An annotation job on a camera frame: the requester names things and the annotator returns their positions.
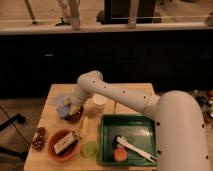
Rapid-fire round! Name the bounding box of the bunch of brown grapes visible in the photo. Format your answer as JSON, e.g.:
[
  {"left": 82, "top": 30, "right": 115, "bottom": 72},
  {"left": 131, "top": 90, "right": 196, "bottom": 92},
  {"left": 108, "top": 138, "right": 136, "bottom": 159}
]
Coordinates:
[{"left": 31, "top": 127, "right": 46, "bottom": 151}]

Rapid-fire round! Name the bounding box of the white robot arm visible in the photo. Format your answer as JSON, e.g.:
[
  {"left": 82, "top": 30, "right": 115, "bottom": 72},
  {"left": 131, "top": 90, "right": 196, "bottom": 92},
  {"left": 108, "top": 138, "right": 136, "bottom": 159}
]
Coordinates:
[{"left": 71, "top": 70, "right": 211, "bottom": 171}]

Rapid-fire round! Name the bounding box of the black and white eraser block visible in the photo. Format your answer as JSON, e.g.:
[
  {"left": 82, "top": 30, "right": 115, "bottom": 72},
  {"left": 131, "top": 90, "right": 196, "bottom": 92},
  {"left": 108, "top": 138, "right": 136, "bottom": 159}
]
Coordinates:
[{"left": 53, "top": 132, "right": 77, "bottom": 155}]

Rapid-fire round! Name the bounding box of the light blue plate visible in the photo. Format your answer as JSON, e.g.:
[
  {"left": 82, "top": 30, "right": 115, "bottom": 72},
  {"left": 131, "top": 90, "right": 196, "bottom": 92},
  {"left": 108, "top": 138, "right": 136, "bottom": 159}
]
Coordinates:
[{"left": 50, "top": 93, "right": 72, "bottom": 106}]

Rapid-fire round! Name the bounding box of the green plastic cup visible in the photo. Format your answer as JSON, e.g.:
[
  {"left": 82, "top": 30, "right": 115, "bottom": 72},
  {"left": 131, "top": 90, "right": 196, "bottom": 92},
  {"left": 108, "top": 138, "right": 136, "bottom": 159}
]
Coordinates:
[{"left": 81, "top": 141, "right": 98, "bottom": 159}]

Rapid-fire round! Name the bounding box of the peach fruit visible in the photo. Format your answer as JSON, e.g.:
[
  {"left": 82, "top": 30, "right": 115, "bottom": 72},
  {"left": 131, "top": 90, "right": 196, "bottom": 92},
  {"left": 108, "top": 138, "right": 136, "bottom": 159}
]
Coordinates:
[{"left": 113, "top": 147, "right": 127, "bottom": 162}]

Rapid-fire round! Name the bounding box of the white cup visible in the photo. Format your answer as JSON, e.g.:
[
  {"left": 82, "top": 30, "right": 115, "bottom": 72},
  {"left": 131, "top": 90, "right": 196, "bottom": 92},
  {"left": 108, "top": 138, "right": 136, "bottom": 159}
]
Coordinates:
[{"left": 92, "top": 94, "right": 107, "bottom": 110}]

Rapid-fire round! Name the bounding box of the green plastic tray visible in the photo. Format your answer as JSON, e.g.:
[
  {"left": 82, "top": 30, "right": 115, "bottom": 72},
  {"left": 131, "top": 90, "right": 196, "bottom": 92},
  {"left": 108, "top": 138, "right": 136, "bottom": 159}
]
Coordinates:
[{"left": 99, "top": 114, "right": 156, "bottom": 166}]

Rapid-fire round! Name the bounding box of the orange bowl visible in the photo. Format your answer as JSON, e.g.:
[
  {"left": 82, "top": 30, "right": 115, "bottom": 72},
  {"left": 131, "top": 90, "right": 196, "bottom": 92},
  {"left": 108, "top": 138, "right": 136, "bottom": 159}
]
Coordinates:
[{"left": 47, "top": 129, "right": 78, "bottom": 163}]

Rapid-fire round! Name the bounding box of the purple bowl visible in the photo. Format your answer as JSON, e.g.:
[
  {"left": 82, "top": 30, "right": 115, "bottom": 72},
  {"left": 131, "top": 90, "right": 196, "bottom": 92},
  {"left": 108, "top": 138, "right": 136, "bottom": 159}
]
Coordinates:
[{"left": 65, "top": 108, "right": 83, "bottom": 123}]

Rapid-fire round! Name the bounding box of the blue sponge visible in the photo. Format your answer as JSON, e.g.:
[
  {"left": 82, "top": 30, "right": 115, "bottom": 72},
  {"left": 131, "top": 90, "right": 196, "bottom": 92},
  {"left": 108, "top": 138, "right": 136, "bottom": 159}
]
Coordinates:
[{"left": 56, "top": 104, "right": 71, "bottom": 119}]

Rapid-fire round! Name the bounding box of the black chair base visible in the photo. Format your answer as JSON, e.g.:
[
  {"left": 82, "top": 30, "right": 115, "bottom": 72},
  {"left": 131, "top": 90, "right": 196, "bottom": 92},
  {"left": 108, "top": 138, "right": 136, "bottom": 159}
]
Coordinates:
[{"left": 0, "top": 106, "right": 30, "bottom": 161}]

